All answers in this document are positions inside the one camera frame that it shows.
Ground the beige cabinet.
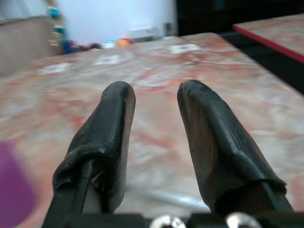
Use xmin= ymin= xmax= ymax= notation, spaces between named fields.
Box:
xmin=0 ymin=16 xmax=57 ymax=76

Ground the white box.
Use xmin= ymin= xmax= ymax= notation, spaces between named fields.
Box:
xmin=128 ymin=26 xmax=159 ymax=40

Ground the colourful toy shelf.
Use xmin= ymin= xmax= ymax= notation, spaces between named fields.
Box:
xmin=46 ymin=0 xmax=69 ymax=56

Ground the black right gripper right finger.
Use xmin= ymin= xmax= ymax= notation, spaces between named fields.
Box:
xmin=177 ymin=79 xmax=295 ymax=214

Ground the purple mat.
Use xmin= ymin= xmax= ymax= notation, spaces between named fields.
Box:
xmin=0 ymin=141 xmax=37 ymax=228

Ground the marble table with red edge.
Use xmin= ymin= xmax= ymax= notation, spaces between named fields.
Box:
xmin=232 ymin=13 xmax=304 ymax=64

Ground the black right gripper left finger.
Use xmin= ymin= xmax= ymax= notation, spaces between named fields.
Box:
xmin=44 ymin=81 xmax=136 ymax=220

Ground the white square paper tag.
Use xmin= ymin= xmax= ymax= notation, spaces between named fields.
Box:
xmin=169 ymin=43 xmax=200 ymax=54
xmin=39 ymin=63 xmax=70 ymax=74

